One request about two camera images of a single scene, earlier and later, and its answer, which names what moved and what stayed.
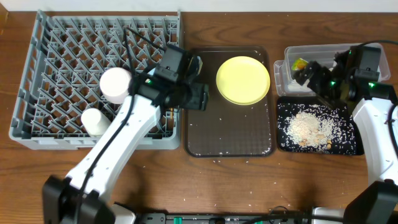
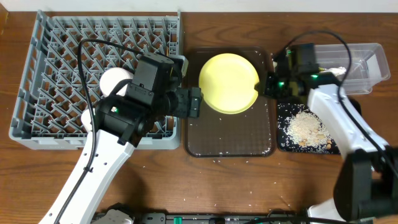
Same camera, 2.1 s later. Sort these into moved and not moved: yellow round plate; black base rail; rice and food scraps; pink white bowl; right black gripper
Moved: right black gripper; yellow round plate
Not moved: pink white bowl; rice and food scraps; black base rail
